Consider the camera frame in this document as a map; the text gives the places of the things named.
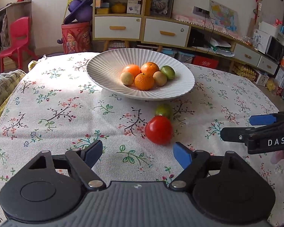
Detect brown kiwi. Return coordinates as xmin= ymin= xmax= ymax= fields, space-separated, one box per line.
xmin=153 ymin=71 xmax=167 ymax=87

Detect green lime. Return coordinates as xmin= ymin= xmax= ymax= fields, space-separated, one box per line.
xmin=161 ymin=66 xmax=175 ymax=80
xmin=155 ymin=103 xmax=172 ymax=119

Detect rough mandarin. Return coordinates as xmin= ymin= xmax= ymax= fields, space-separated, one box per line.
xmin=134 ymin=73 xmax=155 ymax=91

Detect smooth orange tomato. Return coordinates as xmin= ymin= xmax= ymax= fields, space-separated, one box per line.
xmin=123 ymin=64 xmax=141 ymax=78

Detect mandarin orange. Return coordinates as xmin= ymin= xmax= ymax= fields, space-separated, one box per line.
xmin=140 ymin=62 xmax=160 ymax=76

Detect red tomato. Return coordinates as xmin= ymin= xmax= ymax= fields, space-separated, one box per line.
xmin=145 ymin=115 xmax=173 ymax=145

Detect floral tablecloth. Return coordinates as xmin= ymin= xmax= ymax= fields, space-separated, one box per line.
xmin=0 ymin=53 xmax=284 ymax=226

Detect red storage box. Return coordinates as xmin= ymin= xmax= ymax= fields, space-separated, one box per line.
xmin=192 ymin=55 xmax=218 ymax=69

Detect yellow green blanket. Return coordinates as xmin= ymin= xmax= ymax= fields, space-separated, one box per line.
xmin=0 ymin=60 xmax=38 ymax=138

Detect white ribbed plate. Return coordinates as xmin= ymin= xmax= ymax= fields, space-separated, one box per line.
xmin=87 ymin=48 xmax=195 ymax=100

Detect low wooden sideboard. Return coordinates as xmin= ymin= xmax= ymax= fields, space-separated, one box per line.
xmin=141 ymin=16 xmax=279 ymax=75

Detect grey woven cushion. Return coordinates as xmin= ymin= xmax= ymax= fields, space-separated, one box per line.
xmin=0 ymin=70 xmax=26 ymax=106

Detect colourful map board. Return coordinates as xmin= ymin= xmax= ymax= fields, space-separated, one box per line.
xmin=209 ymin=0 xmax=239 ymax=32

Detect red decorated bucket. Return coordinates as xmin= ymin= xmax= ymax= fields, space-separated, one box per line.
xmin=61 ymin=22 xmax=92 ymax=54

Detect red plastic chair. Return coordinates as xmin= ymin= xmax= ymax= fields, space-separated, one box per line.
xmin=0 ymin=16 xmax=38 ymax=72

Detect purple toy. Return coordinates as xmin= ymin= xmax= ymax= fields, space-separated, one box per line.
xmin=57 ymin=0 xmax=94 ymax=45

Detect orange pumpkin pot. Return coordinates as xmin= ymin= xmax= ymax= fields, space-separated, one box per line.
xmin=111 ymin=3 xmax=127 ymax=14

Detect wooden shelf cabinet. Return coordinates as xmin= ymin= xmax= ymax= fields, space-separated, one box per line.
xmin=92 ymin=0 xmax=146 ymax=51

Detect wooden desk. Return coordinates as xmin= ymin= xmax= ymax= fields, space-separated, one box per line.
xmin=0 ymin=0 xmax=33 ymax=50

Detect white small box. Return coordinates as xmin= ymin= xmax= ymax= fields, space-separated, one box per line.
xmin=127 ymin=0 xmax=141 ymax=15

